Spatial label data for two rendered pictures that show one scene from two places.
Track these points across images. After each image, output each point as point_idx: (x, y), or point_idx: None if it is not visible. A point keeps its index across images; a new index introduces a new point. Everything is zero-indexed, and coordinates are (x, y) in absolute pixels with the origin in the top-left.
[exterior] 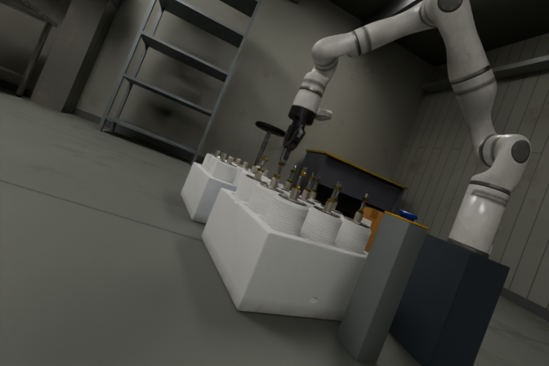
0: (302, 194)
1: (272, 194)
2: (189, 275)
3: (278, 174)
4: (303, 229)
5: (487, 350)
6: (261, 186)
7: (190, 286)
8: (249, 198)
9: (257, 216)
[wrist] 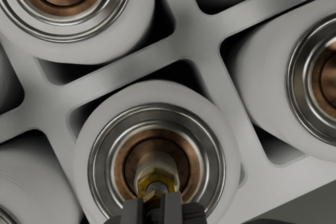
0: None
1: (240, 161)
2: (278, 218)
3: (165, 187)
4: None
5: None
6: (212, 222)
7: (315, 204)
8: (70, 222)
9: (277, 166)
